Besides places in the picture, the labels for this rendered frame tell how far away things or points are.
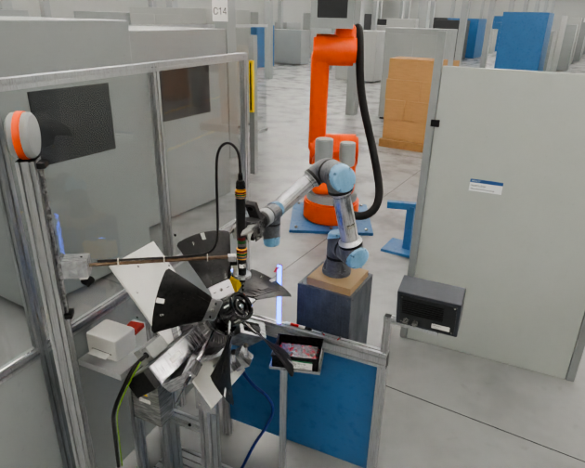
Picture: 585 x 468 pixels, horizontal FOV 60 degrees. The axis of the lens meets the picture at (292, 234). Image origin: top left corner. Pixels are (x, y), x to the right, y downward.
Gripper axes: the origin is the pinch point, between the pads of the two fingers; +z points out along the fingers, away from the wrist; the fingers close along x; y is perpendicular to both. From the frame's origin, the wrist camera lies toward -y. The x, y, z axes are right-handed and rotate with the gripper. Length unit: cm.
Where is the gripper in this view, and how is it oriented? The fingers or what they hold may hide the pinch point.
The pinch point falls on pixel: (237, 231)
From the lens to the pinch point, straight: 195.1
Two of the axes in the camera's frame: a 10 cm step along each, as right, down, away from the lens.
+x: -9.1, -1.9, 3.7
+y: -0.2, 9.2, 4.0
